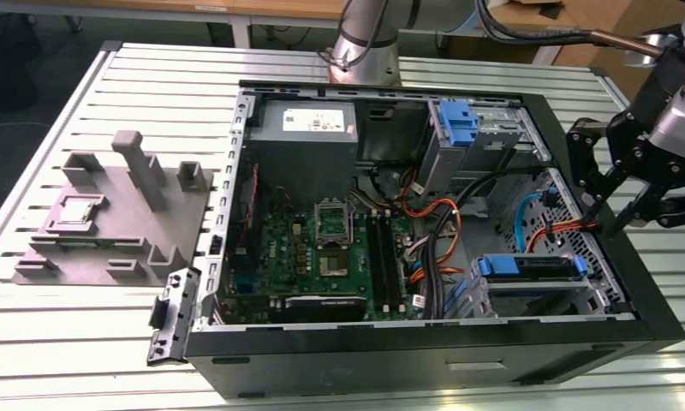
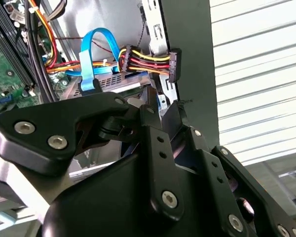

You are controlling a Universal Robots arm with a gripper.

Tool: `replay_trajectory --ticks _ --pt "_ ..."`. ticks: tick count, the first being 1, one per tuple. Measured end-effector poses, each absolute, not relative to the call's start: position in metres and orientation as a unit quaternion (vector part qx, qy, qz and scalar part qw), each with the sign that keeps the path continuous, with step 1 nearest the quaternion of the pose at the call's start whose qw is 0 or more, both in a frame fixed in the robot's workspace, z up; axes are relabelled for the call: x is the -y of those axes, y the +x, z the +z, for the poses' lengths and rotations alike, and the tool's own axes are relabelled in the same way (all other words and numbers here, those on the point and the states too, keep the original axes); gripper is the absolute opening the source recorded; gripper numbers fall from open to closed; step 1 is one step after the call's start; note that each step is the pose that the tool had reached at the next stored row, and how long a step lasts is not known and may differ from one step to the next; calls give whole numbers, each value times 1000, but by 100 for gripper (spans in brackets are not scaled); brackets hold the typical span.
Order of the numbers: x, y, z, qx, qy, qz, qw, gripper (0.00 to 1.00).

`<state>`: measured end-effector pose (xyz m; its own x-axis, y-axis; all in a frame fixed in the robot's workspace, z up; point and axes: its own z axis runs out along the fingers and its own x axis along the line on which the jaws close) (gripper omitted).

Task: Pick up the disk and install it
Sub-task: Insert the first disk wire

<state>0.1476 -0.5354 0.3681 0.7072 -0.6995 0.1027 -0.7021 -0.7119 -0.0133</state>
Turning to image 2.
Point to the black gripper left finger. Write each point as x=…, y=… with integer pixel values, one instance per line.
x=84, y=108

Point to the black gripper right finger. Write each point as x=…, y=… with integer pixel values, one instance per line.
x=256, y=197

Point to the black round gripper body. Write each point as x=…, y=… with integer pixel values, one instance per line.
x=108, y=197

